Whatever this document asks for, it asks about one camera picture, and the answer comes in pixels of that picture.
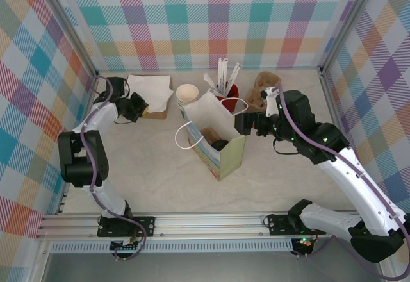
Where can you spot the white paper napkin stack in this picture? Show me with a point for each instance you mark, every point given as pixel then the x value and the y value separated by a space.
pixel 150 86

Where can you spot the black plastic cup lid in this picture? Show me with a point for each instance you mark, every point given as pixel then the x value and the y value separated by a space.
pixel 221 145

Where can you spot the pale green paper bag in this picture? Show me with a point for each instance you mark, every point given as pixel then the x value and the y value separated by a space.
pixel 230 160

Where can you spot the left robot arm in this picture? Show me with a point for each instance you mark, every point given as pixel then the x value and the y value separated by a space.
pixel 80 160

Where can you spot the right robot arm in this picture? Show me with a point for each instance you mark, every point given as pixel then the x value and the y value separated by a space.
pixel 358 186

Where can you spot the brown cardboard tray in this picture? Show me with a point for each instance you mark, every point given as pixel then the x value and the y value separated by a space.
pixel 158 115

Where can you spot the stack of paper cups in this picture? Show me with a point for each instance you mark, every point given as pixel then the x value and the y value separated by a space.
pixel 187 92

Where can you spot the white wrapped straw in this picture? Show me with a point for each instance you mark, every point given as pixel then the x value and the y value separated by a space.
pixel 225 73
pixel 209 81
pixel 234 75
pixel 221 73

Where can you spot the aluminium table side rail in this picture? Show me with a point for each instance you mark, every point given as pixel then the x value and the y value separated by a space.
pixel 331 101
pixel 62 204

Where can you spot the aluminium frame post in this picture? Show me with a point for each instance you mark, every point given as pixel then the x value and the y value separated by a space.
pixel 348 22
pixel 73 25

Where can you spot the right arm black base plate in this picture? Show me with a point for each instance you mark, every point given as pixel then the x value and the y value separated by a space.
pixel 278 224

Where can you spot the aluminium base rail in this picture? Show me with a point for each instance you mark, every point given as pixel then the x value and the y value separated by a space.
pixel 208 224

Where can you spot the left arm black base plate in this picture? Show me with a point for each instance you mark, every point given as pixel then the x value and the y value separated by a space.
pixel 145 226

